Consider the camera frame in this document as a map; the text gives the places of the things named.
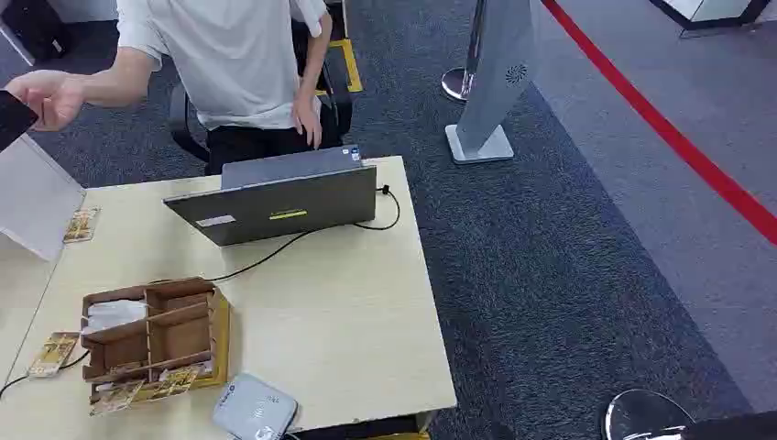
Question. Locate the person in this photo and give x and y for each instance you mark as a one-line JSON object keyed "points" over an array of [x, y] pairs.
{"points": [[230, 61]]}

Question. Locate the grey card reader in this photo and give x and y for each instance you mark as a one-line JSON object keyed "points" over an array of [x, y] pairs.
{"points": [[255, 410]]}

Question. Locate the yellow floor frame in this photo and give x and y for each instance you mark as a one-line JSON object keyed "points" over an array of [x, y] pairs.
{"points": [[352, 67]]}

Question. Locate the grey laptop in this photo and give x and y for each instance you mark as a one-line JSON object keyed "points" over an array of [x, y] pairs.
{"points": [[285, 203]]}

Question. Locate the black phone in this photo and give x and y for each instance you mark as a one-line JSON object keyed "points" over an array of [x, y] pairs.
{"points": [[12, 118]]}

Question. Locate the white card stack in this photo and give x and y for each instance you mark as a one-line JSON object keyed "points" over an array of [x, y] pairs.
{"points": [[115, 314]]}

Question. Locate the person's right hand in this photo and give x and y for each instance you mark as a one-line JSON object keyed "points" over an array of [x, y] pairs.
{"points": [[51, 97]]}

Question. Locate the grey kiosk stand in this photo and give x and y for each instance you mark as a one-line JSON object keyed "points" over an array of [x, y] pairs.
{"points": [[498, 73]]}

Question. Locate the clear acrylic sign stand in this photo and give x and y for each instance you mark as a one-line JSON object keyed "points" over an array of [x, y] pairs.
{"points": [[33, 194]]}

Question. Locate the wooden card box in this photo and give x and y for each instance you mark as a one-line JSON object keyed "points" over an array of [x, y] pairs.
{"points": [[176, 340]]}

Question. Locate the black robot body part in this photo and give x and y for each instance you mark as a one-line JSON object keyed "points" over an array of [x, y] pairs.
{"points": [[734, 428]]}

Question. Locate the yellow printed card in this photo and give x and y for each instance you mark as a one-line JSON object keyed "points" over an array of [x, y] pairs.
{"points": [[115, 398], [53, 355], [176, 382], [82, 225]]}

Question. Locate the black bag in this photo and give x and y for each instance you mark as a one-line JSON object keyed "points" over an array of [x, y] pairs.
{"points": [[33, 27]]}

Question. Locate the black and white counter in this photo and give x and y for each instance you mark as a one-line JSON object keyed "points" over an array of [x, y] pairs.
{"points": [[704, 12]]}

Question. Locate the black office chair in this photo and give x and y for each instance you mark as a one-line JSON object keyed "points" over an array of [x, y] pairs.
{"points": [[337, 109]]}

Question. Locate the person's left hand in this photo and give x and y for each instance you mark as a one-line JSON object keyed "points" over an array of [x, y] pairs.
{"points": [[305, 118]]}

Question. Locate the chrome round base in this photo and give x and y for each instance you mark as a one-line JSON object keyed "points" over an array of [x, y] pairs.
{"points": [[643, 416]]}

